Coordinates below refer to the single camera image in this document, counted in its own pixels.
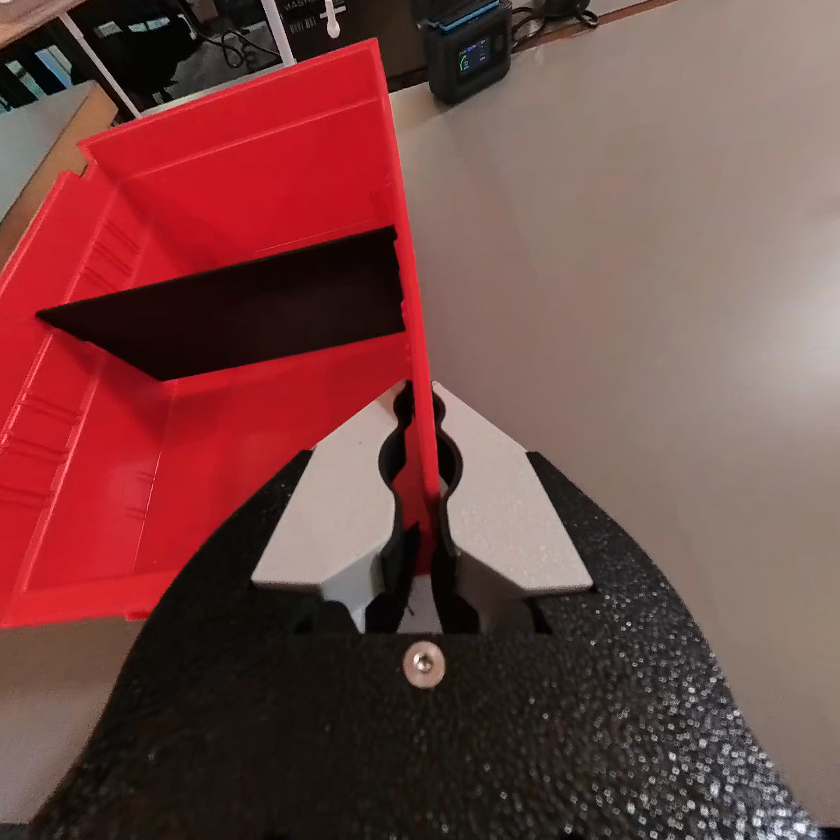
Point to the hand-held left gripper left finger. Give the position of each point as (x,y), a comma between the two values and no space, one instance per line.
(328,518)

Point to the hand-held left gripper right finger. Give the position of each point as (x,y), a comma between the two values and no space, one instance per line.
(518,525)

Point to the red plastic bin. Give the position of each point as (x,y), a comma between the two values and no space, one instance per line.
(262,164)

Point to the black bin divider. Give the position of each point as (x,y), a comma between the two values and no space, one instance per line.
(229,315)

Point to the black power station with screen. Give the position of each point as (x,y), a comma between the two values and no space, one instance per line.
(439,65)

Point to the black printed box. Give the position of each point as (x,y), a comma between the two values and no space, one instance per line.
(308,33)

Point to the white metal table leg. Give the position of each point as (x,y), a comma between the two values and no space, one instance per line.
(98,65)
(279,33)

